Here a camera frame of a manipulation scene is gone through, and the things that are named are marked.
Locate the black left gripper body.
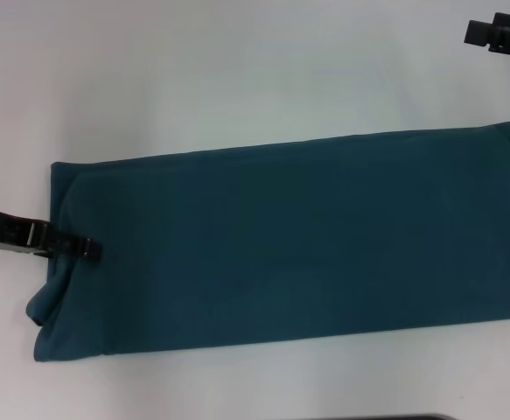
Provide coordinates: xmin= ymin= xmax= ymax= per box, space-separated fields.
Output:
xmin=0 ymin=204 xmax=35 ymax=256

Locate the teal T-shirt with FREE print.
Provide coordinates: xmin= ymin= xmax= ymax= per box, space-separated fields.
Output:
xmin=25 ymin=120 xmax=510 ymax=363

